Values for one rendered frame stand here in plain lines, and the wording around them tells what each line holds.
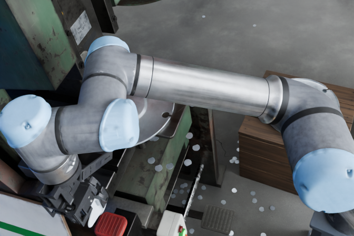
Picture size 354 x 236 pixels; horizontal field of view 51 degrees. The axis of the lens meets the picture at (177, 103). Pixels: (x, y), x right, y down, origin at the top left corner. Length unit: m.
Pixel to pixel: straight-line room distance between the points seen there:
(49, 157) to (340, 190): 0.46
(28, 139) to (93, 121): 0.09
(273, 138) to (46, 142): 1.08
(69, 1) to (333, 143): 0.62
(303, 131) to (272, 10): 2.09
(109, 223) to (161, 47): 1.72
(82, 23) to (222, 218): 0.96
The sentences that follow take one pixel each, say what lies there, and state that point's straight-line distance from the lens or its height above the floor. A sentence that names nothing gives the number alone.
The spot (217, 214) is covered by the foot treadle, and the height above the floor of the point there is 0.16.
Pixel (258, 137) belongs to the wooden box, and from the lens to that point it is 1.51.
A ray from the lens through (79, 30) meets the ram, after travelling 0.93.
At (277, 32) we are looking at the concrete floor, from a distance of 2.53.
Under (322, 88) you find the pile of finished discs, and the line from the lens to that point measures 1.66.
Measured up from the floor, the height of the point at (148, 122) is 0.78.
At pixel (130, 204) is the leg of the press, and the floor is 0.64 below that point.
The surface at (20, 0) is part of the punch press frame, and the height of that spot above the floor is 1.26.
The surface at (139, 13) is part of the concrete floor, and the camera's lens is 2.85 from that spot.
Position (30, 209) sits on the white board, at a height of 0.55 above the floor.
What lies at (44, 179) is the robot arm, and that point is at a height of 1.08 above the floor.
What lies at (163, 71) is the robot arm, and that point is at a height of 1.14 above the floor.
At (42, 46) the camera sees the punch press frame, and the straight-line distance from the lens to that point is 0.76.
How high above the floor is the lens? 1.57
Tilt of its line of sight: 48 degrees down
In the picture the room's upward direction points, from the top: 12 degrees counter-clockwise
